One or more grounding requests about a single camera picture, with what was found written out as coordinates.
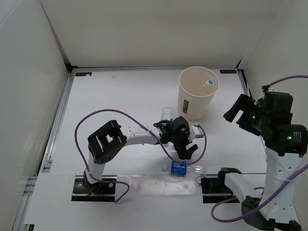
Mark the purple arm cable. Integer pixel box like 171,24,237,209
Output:
74,109,208,202
211,75,308,222

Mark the clear unlabelled plastic bottle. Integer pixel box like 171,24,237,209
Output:
189,80,214,96

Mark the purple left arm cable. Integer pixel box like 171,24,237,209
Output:
74,109,208,202

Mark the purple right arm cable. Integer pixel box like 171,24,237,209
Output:
211,75,308,222

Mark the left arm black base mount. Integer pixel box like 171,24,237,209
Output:
71,175,116,202

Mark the blue label clear water bottle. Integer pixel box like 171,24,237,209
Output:
161,161,206,178

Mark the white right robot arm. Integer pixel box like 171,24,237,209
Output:
216,92,308,231

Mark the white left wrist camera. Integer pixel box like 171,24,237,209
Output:
189,125,204,141

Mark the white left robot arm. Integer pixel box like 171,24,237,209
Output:
83,116,204,193

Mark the blue corner sticker left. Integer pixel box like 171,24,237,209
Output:
75,72,92,77

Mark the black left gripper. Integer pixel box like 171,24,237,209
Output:
170,128,197,160

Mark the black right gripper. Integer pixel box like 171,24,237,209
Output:
223,94,270,136

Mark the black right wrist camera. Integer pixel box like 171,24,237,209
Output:
262,91,293,124

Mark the cream plastic bin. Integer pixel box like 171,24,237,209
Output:
178,66,219,120

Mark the aluminium table edge rail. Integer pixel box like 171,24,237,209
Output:
12,71,74,231

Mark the green white label water bottle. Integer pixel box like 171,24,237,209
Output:
161,107,173,124

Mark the blue corner sticker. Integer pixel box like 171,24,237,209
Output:
75,72,92,77
220,69,237,74

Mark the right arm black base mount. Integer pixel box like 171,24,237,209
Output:
195,176,239,204

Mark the blue corner sticker right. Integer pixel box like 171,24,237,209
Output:
220,69,237,74

